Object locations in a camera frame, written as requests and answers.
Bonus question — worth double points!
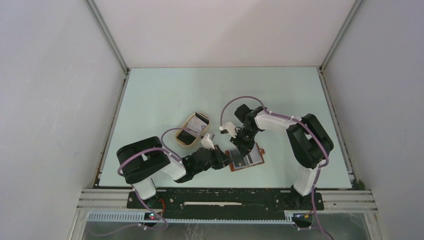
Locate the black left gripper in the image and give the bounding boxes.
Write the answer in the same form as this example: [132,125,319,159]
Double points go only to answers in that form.
[193,144,234,175]

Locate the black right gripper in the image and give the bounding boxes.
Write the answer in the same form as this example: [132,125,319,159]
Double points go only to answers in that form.
[230,126,259,158]

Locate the brown leather card holder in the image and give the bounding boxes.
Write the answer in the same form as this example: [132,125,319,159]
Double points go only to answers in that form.
[225,143,265,172]

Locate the oval wooden tray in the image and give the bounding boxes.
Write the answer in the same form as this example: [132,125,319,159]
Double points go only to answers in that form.
[175,112,210,147]

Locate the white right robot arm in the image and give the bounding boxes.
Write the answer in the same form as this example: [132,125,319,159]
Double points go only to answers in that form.
[228,104,334,209]

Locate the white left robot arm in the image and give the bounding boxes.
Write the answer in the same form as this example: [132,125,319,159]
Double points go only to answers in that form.
[116,133,233,208]

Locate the grey card in tray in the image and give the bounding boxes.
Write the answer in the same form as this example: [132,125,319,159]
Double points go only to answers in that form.
[185,112,210,133]

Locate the black card in tray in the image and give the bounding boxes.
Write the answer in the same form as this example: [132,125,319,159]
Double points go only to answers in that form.
[176,130,197,146]

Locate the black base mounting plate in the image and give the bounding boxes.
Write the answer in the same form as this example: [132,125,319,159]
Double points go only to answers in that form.
[126,187,325,220]

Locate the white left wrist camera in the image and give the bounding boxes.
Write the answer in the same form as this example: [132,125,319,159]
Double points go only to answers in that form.
[200,132,215,150]

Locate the light blue cable duct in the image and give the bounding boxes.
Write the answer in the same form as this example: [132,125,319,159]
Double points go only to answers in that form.
[86,211,294,224]

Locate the aluminium corner frame post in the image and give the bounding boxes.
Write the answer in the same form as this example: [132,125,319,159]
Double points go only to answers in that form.
[319,0,366,72]

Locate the left aluminium corner post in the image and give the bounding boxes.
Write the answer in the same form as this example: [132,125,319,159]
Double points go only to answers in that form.
[84,0,130,75]

